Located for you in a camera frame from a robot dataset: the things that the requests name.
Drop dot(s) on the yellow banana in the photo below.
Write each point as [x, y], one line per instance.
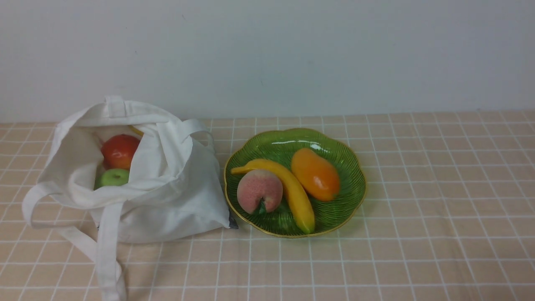
[295, 195]
[135, 130]

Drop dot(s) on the white cloth tote bag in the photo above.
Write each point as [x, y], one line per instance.
[173, 190]

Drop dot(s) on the green glass plate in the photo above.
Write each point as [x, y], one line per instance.
[279, 146]

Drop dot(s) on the pink peach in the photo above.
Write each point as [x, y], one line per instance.
[259, 192]

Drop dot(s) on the orange mango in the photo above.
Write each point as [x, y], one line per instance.
[317, 175]

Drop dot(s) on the red apple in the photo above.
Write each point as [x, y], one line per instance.
[119, 150]

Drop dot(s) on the green apple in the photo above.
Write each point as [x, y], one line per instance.
[112, 177]

